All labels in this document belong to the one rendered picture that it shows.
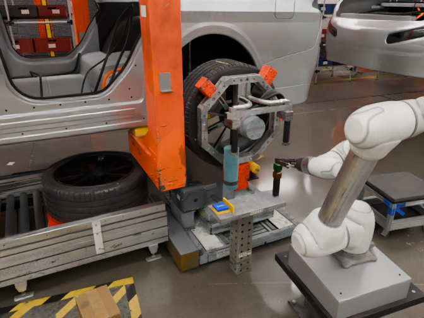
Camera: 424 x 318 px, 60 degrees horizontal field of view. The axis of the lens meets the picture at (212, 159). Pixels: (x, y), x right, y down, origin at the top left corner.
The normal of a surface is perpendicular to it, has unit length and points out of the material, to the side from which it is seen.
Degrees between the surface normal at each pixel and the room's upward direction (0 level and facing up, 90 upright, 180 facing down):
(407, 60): 105
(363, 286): 3
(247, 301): 0
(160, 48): 90
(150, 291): 0
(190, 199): 90
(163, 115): 90
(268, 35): 90
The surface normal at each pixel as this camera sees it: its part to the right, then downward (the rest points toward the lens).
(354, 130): -0.90, 0.10
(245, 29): 0.44, 0.36
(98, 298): 0.00, -0.92
